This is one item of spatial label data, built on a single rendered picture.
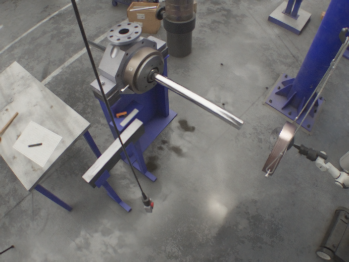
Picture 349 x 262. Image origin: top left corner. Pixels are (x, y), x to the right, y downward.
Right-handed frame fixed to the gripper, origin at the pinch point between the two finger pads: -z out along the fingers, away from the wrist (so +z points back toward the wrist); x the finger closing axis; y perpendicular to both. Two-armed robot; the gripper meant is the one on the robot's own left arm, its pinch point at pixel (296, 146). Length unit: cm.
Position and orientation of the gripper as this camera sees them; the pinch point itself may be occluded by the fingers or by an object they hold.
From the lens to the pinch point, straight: 199.2
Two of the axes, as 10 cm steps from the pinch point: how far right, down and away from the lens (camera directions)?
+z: 8.1, 4.5, -3.7
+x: -4.9, 1.7, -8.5
